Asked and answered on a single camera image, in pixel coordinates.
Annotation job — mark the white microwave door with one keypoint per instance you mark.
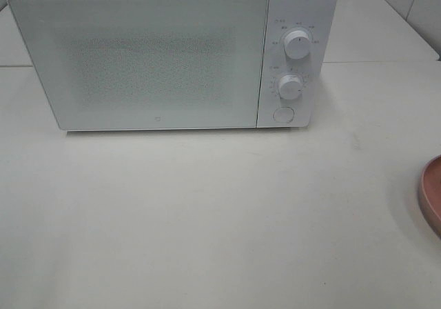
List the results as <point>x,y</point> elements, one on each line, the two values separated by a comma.
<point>146,64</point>

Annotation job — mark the white lower dial knob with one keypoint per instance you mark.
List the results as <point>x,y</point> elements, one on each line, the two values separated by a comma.
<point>290,87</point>

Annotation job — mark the white upper dial knob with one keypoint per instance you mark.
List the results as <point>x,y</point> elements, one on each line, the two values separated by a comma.
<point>297,43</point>

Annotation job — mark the pink round plate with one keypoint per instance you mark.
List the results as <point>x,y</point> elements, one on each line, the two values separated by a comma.
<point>429,194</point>

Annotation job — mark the white microwave oven body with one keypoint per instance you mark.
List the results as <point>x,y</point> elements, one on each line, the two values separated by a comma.
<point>316,17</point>

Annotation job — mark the white dial knob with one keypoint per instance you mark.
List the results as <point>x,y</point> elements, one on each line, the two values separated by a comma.
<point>290,87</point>
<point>297,43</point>

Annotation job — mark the round white door button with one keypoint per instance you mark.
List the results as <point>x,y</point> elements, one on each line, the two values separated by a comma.
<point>284,115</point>

